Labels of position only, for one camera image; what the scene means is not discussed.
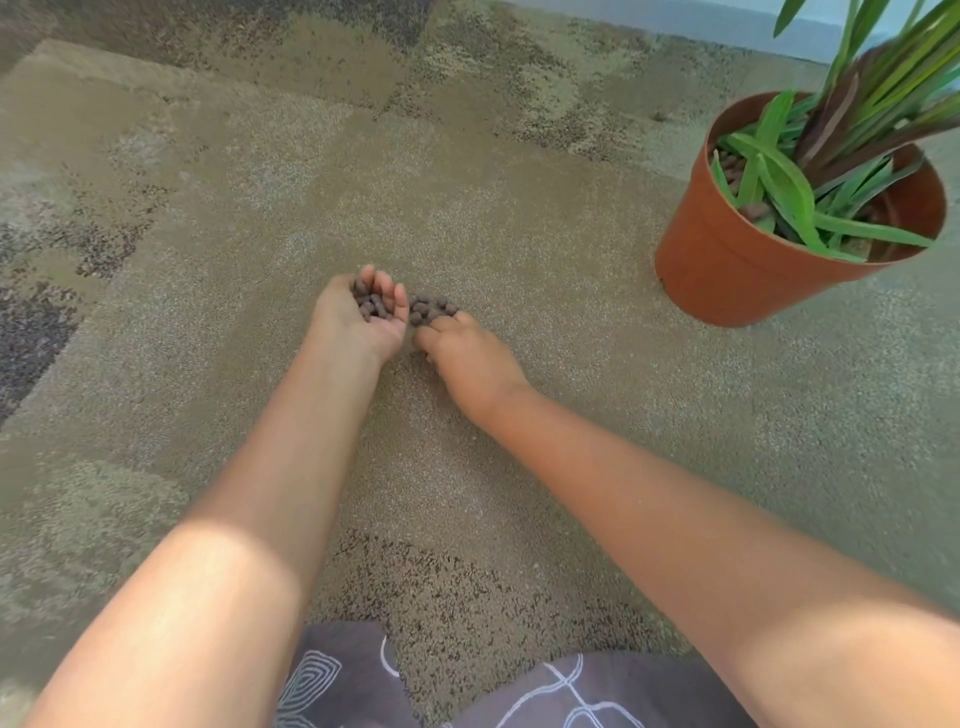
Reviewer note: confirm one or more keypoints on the person's left hand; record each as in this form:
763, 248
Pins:
341, 322

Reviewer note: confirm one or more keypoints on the person's right hand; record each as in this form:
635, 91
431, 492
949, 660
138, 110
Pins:
471, 367

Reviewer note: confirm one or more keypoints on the person's right fingers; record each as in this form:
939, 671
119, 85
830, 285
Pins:
442, 336

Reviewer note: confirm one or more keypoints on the person's left fingers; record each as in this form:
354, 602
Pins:
384, 289

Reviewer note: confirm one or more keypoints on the handful of brown clay pebbles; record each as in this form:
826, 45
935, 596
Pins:
370, 304

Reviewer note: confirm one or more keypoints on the person's left forearm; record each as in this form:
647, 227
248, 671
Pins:
247, 525

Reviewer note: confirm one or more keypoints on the person's right forearm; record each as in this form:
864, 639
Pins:
675, 540

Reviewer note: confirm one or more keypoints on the pile of brown clay pebbles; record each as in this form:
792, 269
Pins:
431, 307

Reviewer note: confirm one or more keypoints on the terracotta plastic plant pot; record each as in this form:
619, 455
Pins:
720, 262

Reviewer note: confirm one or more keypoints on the grey patterned shorts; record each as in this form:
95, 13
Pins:
600, 694

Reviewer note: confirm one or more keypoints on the green long-leaved plant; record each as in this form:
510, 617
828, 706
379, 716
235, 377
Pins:
832, 135

